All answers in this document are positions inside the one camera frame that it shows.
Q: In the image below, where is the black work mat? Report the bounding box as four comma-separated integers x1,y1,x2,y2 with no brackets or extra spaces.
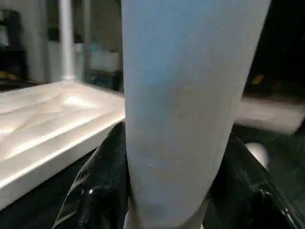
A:
0,79,305,229

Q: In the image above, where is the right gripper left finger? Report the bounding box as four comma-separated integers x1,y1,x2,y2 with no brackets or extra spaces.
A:
52,121,131,229

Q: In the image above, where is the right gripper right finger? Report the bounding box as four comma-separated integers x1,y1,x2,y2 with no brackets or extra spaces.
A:
205,133,305,229

